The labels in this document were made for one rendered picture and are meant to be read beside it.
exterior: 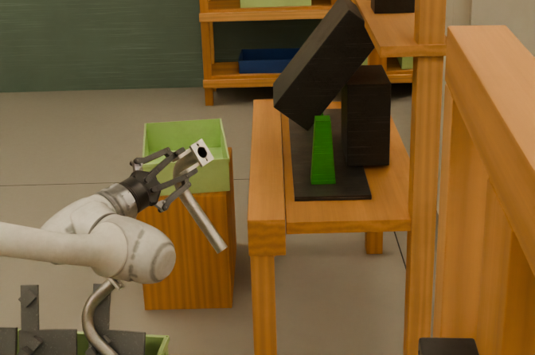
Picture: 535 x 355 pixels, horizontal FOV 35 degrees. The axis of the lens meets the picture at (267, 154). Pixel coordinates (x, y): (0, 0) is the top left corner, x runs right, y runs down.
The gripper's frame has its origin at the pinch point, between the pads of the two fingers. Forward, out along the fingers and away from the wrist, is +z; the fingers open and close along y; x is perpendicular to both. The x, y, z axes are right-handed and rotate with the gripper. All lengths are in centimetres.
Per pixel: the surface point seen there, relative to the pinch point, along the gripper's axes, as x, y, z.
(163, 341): 46, -40, -4
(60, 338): 55, -24, -24
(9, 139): 464, 70, 210
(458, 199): -72, -24, -14
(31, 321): 59, -16, -26
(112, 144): 401, 25, 249
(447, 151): -73, -17, -13
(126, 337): 44, -32, -14
